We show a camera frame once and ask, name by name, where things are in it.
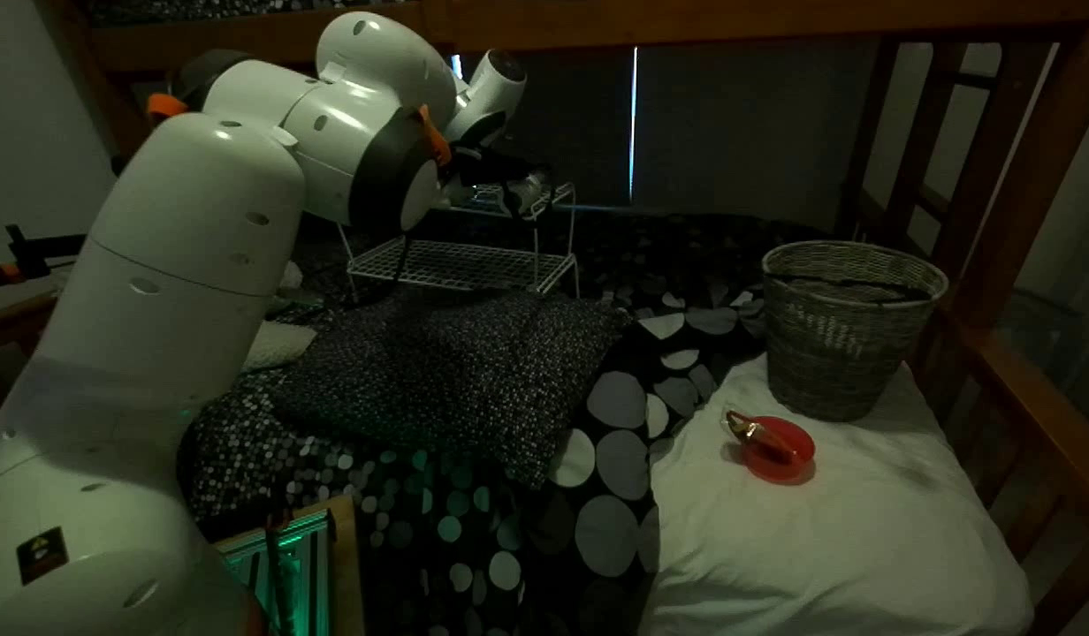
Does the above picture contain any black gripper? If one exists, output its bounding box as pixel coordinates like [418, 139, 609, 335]
[445, 139, 530, 211]

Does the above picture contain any orange bowl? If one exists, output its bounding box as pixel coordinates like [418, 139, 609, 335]
[737, 415, 819, 489]

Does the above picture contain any dark speckled pillow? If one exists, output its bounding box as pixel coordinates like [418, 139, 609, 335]
[268, 288, 629, 492]

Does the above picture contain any dark window curtain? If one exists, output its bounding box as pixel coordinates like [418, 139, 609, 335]
[496, 43, 884, 229]

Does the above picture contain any black polka dot blanket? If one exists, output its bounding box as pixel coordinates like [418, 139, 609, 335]
[175, 210, 829, 636]

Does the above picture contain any woven wicker basket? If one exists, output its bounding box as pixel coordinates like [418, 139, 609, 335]
[760, 236, 952, 426]

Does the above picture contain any wooden bunk bed ladder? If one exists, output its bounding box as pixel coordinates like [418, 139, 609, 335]
[833, 38, 1011, 275]

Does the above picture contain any wooden crate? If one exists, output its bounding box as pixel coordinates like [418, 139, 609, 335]
[216, 492, 366, 636]

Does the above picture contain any black rod with orange band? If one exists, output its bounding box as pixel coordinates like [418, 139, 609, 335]
[0, 224, 92, 290]

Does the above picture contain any white pillow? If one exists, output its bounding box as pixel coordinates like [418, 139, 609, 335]
[631, 349, 1036, 636]

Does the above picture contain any white wire rack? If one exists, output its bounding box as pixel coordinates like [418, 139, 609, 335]
[337, 175, 585, 305]

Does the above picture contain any wooden bunk bed frame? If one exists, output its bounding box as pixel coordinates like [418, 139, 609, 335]
[43, 0, 1089, 636]

